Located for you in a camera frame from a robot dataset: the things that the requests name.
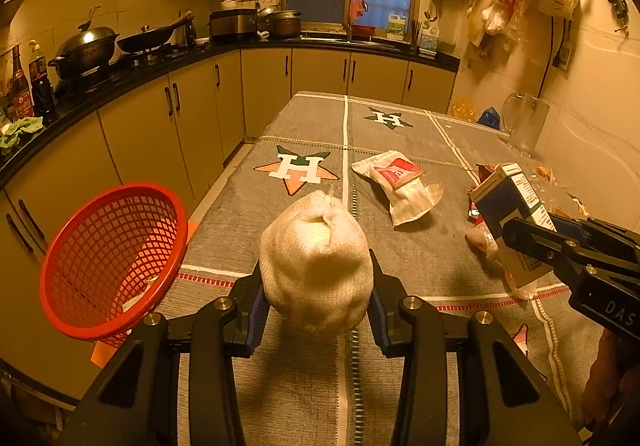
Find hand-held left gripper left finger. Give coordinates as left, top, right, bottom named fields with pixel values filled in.
left=60, top=271, right=268, bottom=446

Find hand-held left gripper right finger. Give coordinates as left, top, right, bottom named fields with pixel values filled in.
left=367, top=249, right=583, bottom=446

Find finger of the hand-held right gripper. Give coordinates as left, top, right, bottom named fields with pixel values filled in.
left=501, top=217, right=596, bottom=282
left=547, top=215, right=640, bottom=252

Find dark blue white carton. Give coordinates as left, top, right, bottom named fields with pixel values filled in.
left=468, top=163, right=558, bottom=289

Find knotted clear plastic bag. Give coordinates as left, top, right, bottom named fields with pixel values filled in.
left=462, top=216, right=538, bottom=299

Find white woven bundle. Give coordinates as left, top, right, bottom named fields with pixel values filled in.
left=259, top=190, right=375, bottom=334

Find white packet red label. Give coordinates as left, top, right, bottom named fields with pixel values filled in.
left=351, top=150, right=445, bottom=228

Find red plastic basket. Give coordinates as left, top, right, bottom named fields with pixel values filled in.
left=39, top=182, right=190, bottom=342

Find person's right hand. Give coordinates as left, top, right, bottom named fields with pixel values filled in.
left=582, top=326, right=632, bottom=432

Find glass pitcher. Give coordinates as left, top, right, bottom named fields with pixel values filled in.
left=501, top=91, right=551, bottom=154

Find yellow plastic bag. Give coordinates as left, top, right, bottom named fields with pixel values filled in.
left=451, top=98, right=477, bottom=121

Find grey star-print tablecloth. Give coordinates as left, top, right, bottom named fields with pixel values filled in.
left=155, top=91, right=616, bottom=446

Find white plastic jug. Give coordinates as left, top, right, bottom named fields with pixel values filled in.
left=419, top=21, right=441, bottom=54

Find beige base cabinets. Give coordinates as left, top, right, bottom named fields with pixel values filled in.
left=0, top=34, right=461, bottom=407

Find green detergent bottle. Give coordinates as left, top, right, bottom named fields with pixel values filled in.
left=386, top=12, right=407, bottom=40

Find gas stove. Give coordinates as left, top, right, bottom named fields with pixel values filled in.
left=115, top=46, right=196, bottom=70

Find stacked cooking pots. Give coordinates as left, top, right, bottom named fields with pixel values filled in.
left=257, top=5, right=303, bottom=40

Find rice cooker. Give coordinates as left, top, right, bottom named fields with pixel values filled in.
left=209, top=8, right=258, bottom=41

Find green cloth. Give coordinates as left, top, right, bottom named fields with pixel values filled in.
left=0, top=116, right=45, bottom=156

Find black frying pan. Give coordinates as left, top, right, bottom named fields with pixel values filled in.
left=116, top=10, right=195, bottom=54

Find yellow cap sauce bottle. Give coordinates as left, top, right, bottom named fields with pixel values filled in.
left=27, top=40, right=57, bottom=114

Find lidded wok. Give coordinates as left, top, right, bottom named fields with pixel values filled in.
left=47, top=6, right=121, bottom=80

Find red label sauce bottle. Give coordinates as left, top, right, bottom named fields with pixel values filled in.
left=7, top=44, right=31, bottom=119

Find wall outlet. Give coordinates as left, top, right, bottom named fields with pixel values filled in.
left=556, top=39, right=575, bottom=72

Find black power cable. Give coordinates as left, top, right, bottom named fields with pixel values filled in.
left=537, top=16, right=573, bottom=97

